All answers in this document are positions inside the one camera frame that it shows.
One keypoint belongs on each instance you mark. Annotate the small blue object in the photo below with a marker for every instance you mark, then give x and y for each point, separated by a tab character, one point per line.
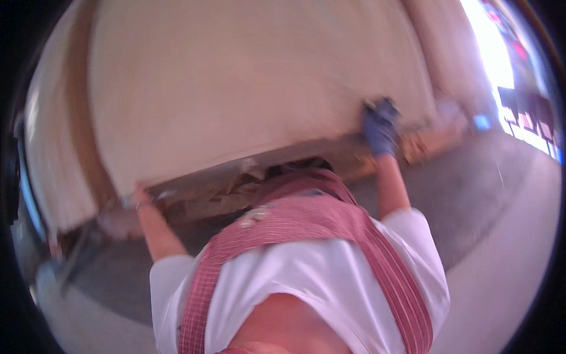
482	122

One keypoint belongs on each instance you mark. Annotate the person's left hand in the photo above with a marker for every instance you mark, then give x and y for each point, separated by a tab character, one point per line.
141	194

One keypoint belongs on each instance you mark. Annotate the person's body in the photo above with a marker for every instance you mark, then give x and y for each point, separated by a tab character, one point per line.
309	265

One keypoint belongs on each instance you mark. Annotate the dark railing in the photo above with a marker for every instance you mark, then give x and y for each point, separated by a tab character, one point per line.
528	113

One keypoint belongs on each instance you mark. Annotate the person's right hand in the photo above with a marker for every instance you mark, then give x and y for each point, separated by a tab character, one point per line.
380	135

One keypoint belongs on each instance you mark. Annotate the wooden bed frame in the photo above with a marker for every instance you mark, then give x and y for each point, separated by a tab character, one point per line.
309	155

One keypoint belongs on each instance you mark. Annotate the person's right fingers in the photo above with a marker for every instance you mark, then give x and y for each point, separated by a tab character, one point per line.
380	111

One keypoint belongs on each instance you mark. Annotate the large cream panel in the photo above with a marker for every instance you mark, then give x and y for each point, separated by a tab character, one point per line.
247	88

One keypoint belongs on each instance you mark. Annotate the brown wooden post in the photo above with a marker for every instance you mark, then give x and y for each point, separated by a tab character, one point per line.
86	110

